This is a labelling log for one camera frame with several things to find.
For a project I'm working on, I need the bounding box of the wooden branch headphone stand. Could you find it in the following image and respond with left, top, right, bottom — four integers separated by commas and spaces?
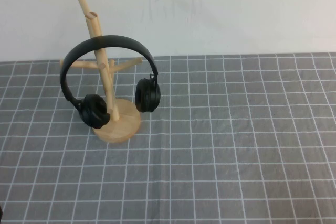
59, 0, 150, 144

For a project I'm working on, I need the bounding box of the black over-ear headphones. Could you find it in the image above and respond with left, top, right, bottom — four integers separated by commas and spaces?
59, 34, 161, 130

